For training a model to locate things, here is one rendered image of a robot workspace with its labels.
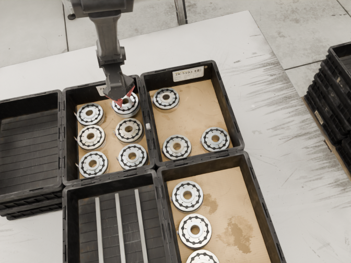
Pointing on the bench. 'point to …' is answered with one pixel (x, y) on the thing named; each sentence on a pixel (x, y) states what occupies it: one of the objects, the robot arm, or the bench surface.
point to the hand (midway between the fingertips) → (124, 100)
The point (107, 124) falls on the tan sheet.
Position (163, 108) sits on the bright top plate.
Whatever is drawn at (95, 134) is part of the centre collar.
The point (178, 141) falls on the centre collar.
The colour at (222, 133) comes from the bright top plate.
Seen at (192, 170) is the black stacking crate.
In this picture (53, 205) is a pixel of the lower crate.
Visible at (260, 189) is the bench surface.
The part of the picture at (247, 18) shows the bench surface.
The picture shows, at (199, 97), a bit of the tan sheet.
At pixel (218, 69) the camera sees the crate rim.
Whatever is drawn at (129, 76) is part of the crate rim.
